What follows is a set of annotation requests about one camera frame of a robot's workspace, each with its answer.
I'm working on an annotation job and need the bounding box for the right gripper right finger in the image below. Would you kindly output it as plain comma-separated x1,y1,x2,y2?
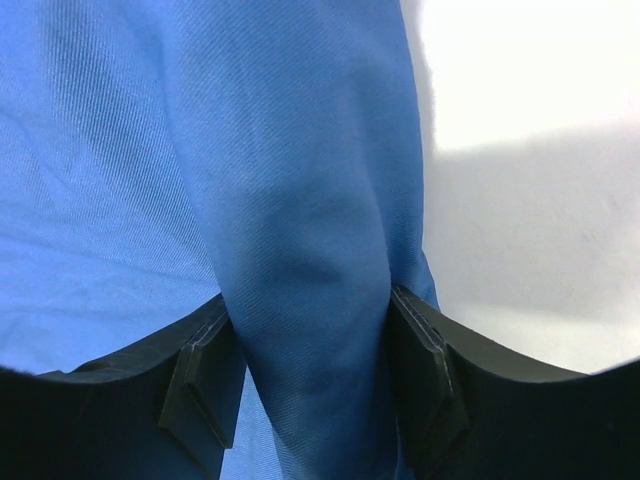
388,287,639,480

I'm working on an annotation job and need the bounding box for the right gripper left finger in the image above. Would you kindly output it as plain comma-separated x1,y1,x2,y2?
1,297,246,479

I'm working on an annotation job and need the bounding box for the blue surgical wrap cloth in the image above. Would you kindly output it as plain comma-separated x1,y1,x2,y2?
1,1,436,479

